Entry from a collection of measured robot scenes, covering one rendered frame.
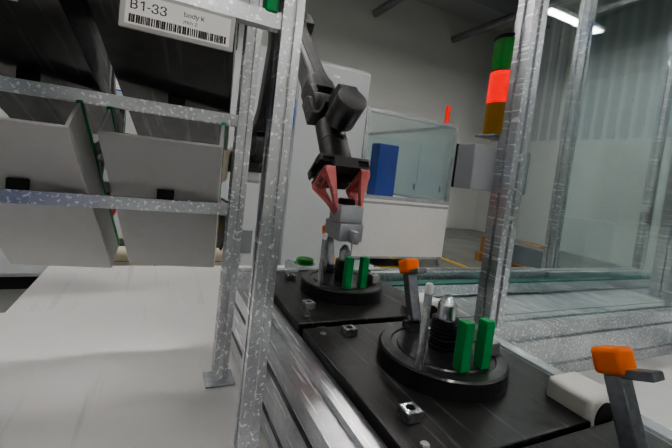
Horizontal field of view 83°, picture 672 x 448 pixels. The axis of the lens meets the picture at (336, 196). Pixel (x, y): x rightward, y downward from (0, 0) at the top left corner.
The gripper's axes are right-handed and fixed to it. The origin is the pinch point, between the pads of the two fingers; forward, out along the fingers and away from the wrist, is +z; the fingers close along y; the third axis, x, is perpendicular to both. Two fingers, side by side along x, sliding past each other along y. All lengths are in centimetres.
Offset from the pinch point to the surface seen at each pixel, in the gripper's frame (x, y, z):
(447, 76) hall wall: 403, 629, -711
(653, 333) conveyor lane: -1, 66, 25
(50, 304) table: 38, -46, 2
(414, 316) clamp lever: -10.2, 0.1, 21.7
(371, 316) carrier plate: -0.6, -0.1, 18.7
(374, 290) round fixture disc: 2.2, 3.2, 13.8
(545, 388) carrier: -16.8, 9.3, 31.9
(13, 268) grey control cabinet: 290, -124, -115
